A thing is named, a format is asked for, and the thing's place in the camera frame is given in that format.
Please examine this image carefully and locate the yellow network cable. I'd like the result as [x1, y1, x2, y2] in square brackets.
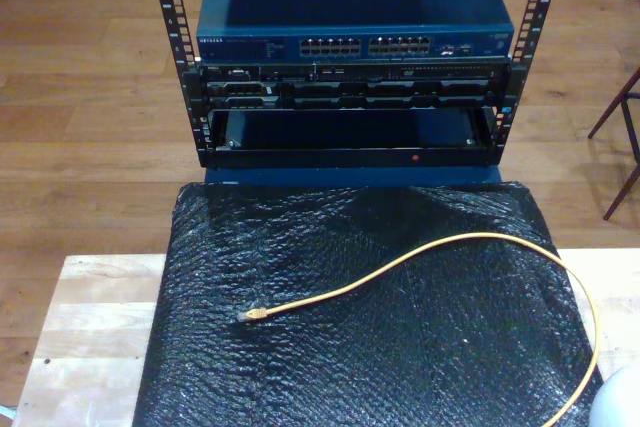
[236, 231, 600, 427]

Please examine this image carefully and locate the blue base panel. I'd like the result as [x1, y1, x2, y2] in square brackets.
[204, 164, 504, 189]

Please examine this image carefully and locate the black rack server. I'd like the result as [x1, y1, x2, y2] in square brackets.
[182, 60, 526, 111]

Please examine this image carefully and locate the black bubble mat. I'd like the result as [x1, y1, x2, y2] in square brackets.
[130, 180, 621, 427]

